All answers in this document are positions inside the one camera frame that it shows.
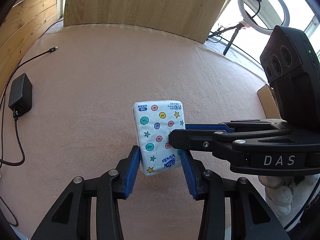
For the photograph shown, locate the black camera box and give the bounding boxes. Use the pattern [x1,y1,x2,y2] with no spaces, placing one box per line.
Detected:
[260,25,319,129]

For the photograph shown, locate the white patterned tissue pack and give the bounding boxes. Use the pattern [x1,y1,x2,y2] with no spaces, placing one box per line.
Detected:
[133,100,185,176]

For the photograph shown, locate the black USB cable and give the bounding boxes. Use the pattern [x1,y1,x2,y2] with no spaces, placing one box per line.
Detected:
[0,45,59,227]

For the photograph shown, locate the white gloved hand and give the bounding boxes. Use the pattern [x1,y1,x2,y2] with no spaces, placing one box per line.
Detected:
[258,174,319,231]

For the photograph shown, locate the wooden plank headboard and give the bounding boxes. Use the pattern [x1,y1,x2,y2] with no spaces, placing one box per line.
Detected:
[1,0,57,89]

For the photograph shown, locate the cardboard box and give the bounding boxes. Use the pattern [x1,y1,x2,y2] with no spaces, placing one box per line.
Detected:
[257,85,281,119]

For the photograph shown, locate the black tripod cable with switch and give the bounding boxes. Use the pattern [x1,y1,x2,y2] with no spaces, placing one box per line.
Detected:
[207,0,263,66]

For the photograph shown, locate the white ring light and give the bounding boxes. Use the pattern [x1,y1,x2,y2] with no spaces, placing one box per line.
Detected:
[238,0,290,35]

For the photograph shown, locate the black tripod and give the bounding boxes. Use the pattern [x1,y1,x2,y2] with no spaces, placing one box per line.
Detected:
[207,21,251,56]

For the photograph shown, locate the black power adapter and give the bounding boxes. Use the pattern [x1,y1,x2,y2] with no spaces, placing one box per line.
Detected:
[8,73,33,120]

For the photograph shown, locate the wooden cabinet panel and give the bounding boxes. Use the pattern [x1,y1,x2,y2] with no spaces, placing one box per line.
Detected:
[64,0,226,43]

